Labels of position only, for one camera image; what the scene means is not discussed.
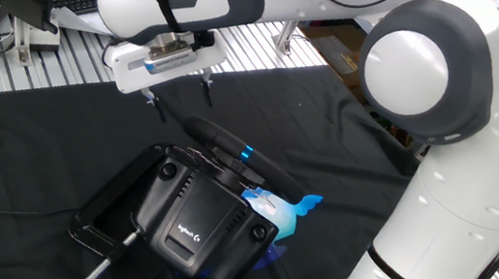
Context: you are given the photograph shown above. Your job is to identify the silver wrist mount plate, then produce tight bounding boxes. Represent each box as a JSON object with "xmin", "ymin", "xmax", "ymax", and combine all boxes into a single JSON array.
[{"xmin": 140, "ymin": 31, "xmax": 199, "ymax": 81}]

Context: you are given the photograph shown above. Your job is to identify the brown cardboard box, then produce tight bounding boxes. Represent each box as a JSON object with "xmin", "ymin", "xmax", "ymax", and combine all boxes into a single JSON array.
[{"xmin": 291, "ymin": 17, "xmax": 378, "ymax": 103}]

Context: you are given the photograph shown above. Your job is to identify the white paper sheets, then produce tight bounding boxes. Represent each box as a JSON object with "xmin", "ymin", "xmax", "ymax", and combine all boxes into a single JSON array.
[{"xmin": 49, "ymin": 3, "xmax": 119, "ymax": 38}]

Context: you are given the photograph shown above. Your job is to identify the aluminium corner bracket foot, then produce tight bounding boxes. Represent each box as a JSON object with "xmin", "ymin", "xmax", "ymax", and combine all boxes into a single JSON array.
[{"xmin": 270, "ymin": 18, "xmax": 300, "ymax": 58}]

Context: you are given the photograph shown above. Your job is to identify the black C-clamp frame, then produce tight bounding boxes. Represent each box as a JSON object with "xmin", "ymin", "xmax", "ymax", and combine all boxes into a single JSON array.
[{"xmin": 65, "ymin": 133, "xmax": 172, "ymax": 264}]

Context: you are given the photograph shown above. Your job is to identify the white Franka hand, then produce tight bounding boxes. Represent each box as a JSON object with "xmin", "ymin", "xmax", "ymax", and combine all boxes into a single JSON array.
[{"xmin": 96, "ymin": 16, "xmax": 230, "ymax": 131}]

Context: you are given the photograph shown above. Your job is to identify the black cloth with blue print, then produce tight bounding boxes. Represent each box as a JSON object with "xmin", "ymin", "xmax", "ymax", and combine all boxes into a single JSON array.
[{"xmin": 0, "ymin": 18, "xmax": 433, "ymax": 279}]

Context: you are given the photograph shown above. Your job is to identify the black Logitech wheel base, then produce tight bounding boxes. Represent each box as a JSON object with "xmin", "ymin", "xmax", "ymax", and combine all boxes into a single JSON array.
[{"xmin": 125, "ymin": 139, "xmax": 291, "ymax": 279}]

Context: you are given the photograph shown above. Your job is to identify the black steering wheel blue stripe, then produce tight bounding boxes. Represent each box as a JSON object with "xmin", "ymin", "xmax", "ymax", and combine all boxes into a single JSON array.
[{"xmin": 173, "ymin": 113, "xmax": 314, "ymax": 205}]

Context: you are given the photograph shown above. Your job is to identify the small aluminium bracket post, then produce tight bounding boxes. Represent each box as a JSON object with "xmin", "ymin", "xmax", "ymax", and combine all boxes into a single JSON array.
[{"xmin": 9, "ymin": 17, "xmax": 38, "ymax": 69}]

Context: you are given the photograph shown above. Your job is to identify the silver clamp screw rod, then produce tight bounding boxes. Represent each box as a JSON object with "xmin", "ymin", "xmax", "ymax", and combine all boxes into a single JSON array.
[{"xmin": 74, "ymin": 221, "xmax": 142, "ymax": 279}]

